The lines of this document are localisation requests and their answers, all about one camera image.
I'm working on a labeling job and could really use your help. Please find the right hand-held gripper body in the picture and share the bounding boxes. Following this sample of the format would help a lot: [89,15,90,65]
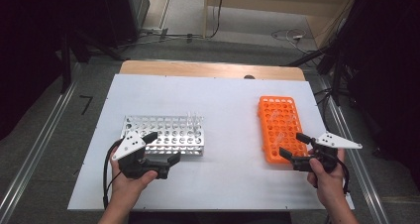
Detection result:
[291,130,364,174]

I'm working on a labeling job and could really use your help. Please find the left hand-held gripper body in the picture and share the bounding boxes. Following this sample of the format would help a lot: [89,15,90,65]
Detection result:
[111,130,171,181]

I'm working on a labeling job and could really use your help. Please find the silver metal test tube rack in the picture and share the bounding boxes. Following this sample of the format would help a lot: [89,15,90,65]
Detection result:
[119,114,205,158]

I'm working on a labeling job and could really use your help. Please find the orange plastic test tube rack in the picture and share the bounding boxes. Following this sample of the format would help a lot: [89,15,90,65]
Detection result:
[257,95,311,165]

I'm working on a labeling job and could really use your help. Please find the person's left hand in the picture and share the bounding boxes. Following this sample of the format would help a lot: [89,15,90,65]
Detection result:
[108,149,158,212]

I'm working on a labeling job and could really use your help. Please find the person's right hand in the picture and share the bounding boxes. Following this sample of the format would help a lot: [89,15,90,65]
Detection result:
[306,147,348,215]

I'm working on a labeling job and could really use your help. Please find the black stand legs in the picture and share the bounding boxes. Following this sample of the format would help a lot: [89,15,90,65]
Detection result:
[58,29,128,94]
[285,42,353,108]

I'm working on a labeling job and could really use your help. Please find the white table board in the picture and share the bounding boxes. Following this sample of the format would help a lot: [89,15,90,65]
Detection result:
[67,73,356,212]

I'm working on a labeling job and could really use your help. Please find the wooden table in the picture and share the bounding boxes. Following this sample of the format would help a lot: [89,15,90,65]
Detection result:
[119,59,306,82]

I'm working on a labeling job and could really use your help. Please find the black curtain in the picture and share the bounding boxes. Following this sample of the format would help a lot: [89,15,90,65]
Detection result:
[0,0,107,141]
[330,0,420,188]

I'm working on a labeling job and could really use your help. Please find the grey power strip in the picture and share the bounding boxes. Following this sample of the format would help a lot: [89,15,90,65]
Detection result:
[141,27,169,38]

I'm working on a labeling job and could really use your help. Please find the dark cabinet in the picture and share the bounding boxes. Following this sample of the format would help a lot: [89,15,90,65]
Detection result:
[98,0,151,49]

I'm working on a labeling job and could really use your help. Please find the light wooden shelf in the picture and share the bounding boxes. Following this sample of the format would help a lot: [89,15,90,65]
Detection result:
[202,0,363,49]

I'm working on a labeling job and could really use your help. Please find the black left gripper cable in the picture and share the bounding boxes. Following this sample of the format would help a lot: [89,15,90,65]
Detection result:
[102,139,124,211]

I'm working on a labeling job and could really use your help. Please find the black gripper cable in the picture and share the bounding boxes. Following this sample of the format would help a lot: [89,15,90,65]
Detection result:
[336,159,352,196]
[102,139,124,211]

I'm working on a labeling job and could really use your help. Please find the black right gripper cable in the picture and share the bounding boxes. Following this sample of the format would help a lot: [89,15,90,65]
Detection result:
[336,159,352,196]

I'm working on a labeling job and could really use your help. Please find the metal floor rail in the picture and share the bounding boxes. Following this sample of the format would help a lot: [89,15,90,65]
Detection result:
[316,78,392,224]
[0,62,83,223]

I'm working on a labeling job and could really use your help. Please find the white floor cable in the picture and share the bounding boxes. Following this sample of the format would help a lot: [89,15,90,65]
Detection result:
[270,28,318,55]

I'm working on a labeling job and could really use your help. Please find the black hanging cable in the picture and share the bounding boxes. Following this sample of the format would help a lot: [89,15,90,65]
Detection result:
[204,0,226,40]

